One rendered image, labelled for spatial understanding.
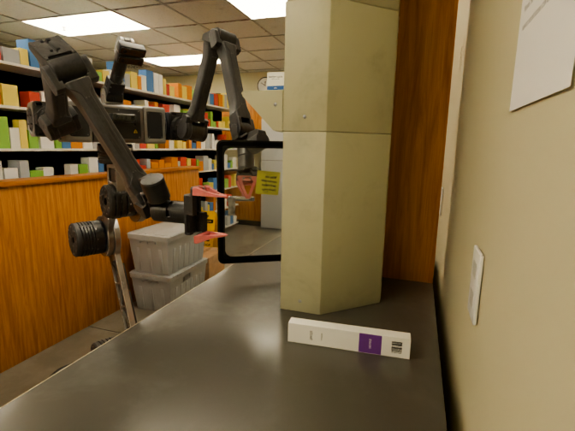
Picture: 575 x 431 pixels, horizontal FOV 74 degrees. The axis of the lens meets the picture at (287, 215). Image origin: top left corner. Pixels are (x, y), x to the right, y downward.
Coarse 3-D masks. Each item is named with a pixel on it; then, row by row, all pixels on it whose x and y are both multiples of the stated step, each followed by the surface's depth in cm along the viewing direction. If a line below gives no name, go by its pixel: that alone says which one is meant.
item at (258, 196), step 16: (224, 160) 119; (240, 160) 120; (256, 160) 122; (272, 160) 123; (224, 176) 120; (240, 176) 121; (256, 176) 122; (272, 176) 124; (224, 192) 121; (240, 192) 122; (256, 192) 123; (272, 192) 125; (240, 208) 123; (256, 208) 124; (272, 208) 126; (240, 224) 124; (256, 224) 125; (272, 224) 127; (240, 240) 125; (256, 240) 126; (272, 240) 128; (240, 256) 126
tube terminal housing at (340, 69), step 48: (336, 0) 87; (288, 48) 91; (336, 48) 89; (384, 48) 95; (288, 96) 93; (336, 96) 91; (384, 96) 97; (288, 144) 95; (336, 144) 94; (384, 144) 100; (288, 192) 97; (336, 192) 96; (384, 192) 103; (288, 240) 99; (336, 240) 98; (288, 288) 102; (336, 288) 101
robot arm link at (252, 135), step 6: (234, 126) 131; (234, 132) 131; (252, 132) 127; (258, 132) 125; (264, 132) 127; (234, 138) 131; (240, 138) 131; (246, 138) 131; (252, 138) 126; (258, 138) 125; (264, 138) 127
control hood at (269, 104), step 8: (248, 96) 97; (256, 96) 96; (264, 96) 95; (272, 96) 95; (280, 96) 94; (256, 104) 96; (264, 104) 96; (272, 104) 95; (280, 104) 94; (264, 112) 96; (272, 112) 95; (280, 112) 95; (264, 120) 97; (272, 120) 96; (280, 120) 95; (272, 128) 96; (280, 128) 95
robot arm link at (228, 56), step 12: (216, 36) 138; (216, 48) 140; (228, 48) 139; (228, 60) 137; (228, 72) 136; (228, 84) 136; (240, 84) 137; (228, 96) 136; (240, 96) 135; (240, 108) 133; (240, 120) 131; (252, 120) 135; (240, 132) 130
